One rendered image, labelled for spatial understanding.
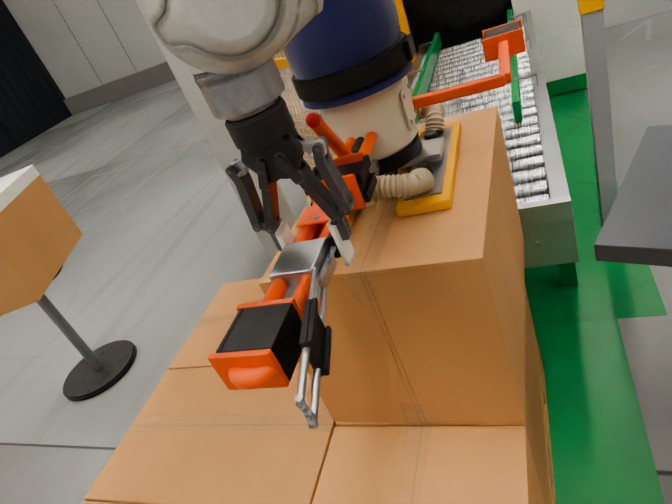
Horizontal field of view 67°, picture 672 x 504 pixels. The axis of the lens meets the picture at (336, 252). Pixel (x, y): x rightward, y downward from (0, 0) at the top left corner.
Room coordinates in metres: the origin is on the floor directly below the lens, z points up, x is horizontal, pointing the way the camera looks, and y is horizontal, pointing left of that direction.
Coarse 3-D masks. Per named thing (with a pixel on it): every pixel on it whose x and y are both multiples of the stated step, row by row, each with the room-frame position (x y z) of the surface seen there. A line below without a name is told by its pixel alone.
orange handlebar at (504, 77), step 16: (480, 80) 0.92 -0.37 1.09; (496, 80) 0.90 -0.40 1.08; (416, 96) 0.98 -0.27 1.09; (432, 96) 0.95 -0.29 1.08; (448, 96) 0.94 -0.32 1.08; (464, 96) 0.93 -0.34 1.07; (352, 144) 0.89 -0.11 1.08; (368, 144) 0.85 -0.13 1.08; (352, 192) 0.71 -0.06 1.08; (320, 208) 0.67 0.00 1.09; (304, 224) 0.65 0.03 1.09; (320, 224) 0.68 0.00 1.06; (304, 240) 0.62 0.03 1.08; (272, 288) 0.53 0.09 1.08; (304, 288) 0.50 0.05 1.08; (240, 368) 0.41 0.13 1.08; (256, 368) 0.40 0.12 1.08; (272, 368) 0.40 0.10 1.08; (240, 384) 0.40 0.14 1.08; (256, 384) 0.39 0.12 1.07
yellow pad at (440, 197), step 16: (448, 128) 1.04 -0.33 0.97; (448, 144) 0.97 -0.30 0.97; (448, 160) 0.91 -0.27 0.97; (448, 176) 0.85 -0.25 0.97; (432, 192) 0.80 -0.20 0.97; (448, 192) 0.79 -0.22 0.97; (400, 208) 0.81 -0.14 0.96; (416, 208) 0.79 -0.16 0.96; (432, 208) 0.78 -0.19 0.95; (448, 208) 0.77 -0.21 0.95
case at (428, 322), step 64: (512, 192) 1.08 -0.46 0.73; (384, 256) 0.71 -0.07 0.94; (448, 256) 0.64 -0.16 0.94; (512, 256) 0.87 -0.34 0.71; (384, 320) 0.70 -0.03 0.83; (448, 320) 0.64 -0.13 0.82; (512, 320) 0.71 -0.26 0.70; (320, 384) 0.79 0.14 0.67; (384, 384) 0.72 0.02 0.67; (448, 384) 0.66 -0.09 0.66; (512, 384) 0.61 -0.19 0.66
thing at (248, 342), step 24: (240, 312) 0.48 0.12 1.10; (264, 312) 0.46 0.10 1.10; (288, 312) 0.45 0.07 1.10; (240, 336) 0.44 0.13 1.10; (264, 336) 0.42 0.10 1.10; (288, 336) 0.43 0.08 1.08; (216, 360) 0.42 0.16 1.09; (240, 360) 0.41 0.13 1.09; (264, 360) 0.40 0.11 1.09; (288, 360) 0.41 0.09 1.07; (288, 384) 0.40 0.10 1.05
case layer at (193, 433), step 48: (240, 288) 1.51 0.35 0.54; (192, 336) 1.35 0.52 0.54; (528, 336) 0.95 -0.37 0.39; (192, 384) 1.13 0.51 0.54; (528, 384) 0.76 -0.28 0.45; (144, 432) 1.02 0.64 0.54; (192, 432) 0.95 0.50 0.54; (240, 432) 0.88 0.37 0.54; (288, 432) 0.83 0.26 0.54; (336, 432) 0.77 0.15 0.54; (384, 432) 0.72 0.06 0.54; (432, 432) 0.67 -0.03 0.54; (480, 432) 0.63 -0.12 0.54; (528, 432) 0.62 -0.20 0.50; (96, 480) 0.93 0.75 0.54; (144, 480) 0.87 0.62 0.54; (192, 480) 0.81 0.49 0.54; (240, 480) 0.75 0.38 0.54; (288, 480) 0.71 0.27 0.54; (336, 480) 0.66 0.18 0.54; (384, 480) 0.62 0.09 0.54; (432, 480) 0.58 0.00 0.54; (480, 480) 0.54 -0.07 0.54; (528, 480) 0.51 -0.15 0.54
